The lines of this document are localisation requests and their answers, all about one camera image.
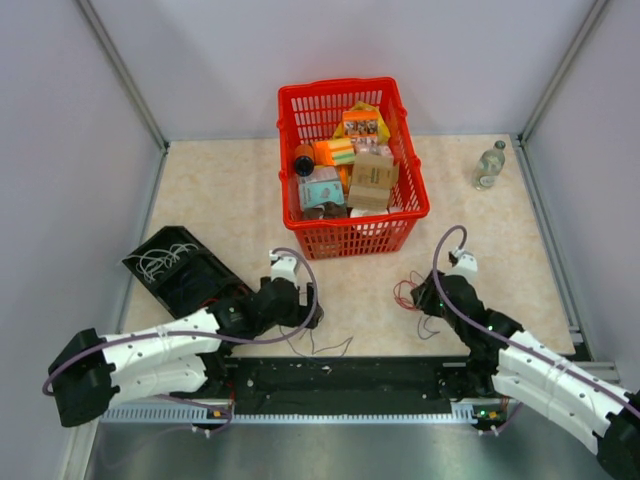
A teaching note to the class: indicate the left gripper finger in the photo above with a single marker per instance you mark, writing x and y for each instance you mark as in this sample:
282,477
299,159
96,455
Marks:
309,295
311,322

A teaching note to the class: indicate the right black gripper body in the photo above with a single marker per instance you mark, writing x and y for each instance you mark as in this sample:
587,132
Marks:
436,308

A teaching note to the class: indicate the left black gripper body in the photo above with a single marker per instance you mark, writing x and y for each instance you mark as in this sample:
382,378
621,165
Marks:
296,315

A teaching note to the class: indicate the black divided tray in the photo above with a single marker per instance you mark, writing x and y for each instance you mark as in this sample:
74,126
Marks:
181,273

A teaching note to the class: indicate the red plastic basket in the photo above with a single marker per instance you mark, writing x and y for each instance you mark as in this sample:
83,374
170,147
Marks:
311,112

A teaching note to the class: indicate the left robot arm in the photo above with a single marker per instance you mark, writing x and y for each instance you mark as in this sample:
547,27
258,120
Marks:
94,373

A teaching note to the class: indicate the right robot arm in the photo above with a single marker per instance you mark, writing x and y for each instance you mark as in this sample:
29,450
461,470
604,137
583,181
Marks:
508,360

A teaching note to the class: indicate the brown wrapped package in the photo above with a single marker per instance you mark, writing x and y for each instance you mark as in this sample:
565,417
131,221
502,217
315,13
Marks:
325,211

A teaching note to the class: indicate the white plastic bag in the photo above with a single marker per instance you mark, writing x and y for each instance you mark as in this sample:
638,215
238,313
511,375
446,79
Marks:
373,229

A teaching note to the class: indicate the teal tissue box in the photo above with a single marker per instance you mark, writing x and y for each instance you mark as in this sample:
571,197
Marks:
321,186

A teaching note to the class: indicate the orange black bottle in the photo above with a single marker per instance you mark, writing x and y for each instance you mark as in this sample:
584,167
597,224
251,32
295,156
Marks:
304,160

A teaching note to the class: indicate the brown cardboard box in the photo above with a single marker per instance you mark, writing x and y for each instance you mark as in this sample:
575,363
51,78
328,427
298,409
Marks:
372,181

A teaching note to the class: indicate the striped sponge pack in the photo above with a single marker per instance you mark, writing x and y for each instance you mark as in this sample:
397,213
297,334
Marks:
334,152

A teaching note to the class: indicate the pink white packet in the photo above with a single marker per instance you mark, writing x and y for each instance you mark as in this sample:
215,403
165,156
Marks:
370,146

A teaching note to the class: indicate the clear glass bottle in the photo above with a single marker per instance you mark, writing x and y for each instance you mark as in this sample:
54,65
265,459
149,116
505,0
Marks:
489,166

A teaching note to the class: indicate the yellow bag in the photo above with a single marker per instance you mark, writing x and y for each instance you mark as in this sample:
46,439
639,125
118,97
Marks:
384,134

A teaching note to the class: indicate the orange snack box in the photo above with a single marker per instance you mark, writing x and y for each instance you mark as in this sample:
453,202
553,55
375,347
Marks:
360,123

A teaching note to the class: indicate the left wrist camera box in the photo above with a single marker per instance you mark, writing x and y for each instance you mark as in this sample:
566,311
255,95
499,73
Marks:
283,266

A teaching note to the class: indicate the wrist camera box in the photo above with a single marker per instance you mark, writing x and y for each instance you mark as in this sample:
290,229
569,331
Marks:
283,266
464,264

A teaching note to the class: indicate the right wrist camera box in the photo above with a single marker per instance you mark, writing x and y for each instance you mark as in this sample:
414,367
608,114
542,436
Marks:
464,264

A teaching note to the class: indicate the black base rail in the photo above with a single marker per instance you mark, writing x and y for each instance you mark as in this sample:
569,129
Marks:
347,386

